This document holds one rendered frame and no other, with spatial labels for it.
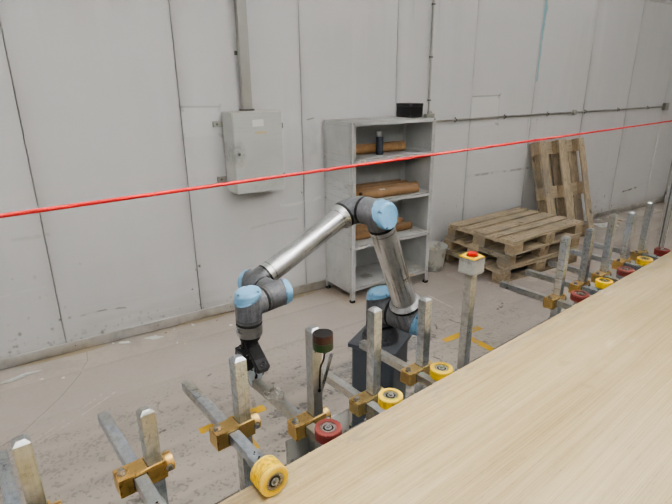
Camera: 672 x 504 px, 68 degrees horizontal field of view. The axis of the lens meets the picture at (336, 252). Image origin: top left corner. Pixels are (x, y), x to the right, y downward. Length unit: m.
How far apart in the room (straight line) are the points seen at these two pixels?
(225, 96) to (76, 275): 1.69
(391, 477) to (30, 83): 3.17
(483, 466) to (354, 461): 0.34
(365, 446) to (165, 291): 2.92
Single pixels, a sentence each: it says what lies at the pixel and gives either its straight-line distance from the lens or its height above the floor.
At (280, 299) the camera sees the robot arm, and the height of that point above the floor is 1.14.
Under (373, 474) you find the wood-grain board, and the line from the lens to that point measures 1.40.
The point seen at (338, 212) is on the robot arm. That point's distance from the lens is 2.06.
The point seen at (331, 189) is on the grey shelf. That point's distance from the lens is 4.38.
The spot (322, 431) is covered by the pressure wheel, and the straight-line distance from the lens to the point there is 1.51.
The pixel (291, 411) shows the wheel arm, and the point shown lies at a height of 0.86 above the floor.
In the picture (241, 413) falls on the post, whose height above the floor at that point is 1.00.
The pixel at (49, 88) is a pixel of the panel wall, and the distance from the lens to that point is 3.77.
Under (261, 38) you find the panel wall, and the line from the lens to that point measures 4.16.
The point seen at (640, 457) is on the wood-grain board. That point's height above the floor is 0.90.
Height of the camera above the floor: 1.85
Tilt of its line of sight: 19 degrees down
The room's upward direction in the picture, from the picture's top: 1 degrees counter-clockwise
